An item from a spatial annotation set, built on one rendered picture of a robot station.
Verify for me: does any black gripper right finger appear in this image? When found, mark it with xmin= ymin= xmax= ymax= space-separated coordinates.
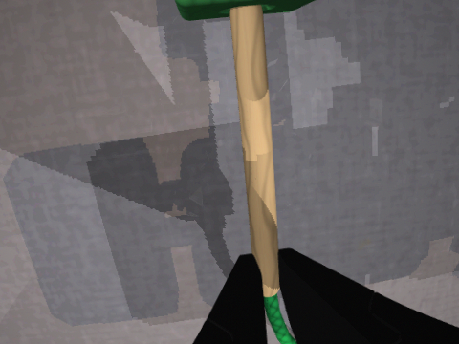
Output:
xmin=278 ymin=247 xmax=459 ymax=344

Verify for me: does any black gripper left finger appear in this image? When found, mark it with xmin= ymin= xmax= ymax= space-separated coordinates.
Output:
xmin=191 ymin=253 xmax=268 ymax=344

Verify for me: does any thin wooden stick with green cord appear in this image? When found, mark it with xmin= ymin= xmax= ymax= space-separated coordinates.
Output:
xmin=229 ymin=5 xmax=297 ymax=344

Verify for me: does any green wooden block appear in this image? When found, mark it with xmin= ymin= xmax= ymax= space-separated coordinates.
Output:
xmin=175 ymin=0 xmax=314 ymax=22

